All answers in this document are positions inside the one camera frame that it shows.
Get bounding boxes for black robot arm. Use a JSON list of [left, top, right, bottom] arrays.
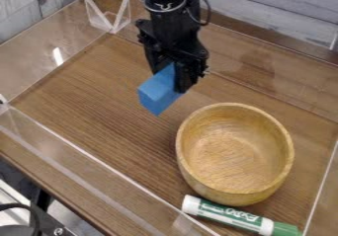
[[137, 0, 212, 94]]

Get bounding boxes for black metal bracket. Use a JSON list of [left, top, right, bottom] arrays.
[[38, 210, 77, 236]]

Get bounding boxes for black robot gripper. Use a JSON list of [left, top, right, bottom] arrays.
[[137, 0, 210, 94]]

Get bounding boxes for black cable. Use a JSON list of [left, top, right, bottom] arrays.
[[0, 202, 43, 236]]

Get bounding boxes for clear acrylic tray walls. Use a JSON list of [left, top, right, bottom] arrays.
[[0, 0, 338, 236]]

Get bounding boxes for green white dry-erase marker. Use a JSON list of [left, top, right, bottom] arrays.
[[181, 195, 302, 236]]

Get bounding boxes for brown wooden bowl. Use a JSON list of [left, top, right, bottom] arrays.
[[175, 103, 296, 206]]

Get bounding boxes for blue foam block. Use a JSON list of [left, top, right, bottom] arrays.
[[138, 63, 182, 116]]

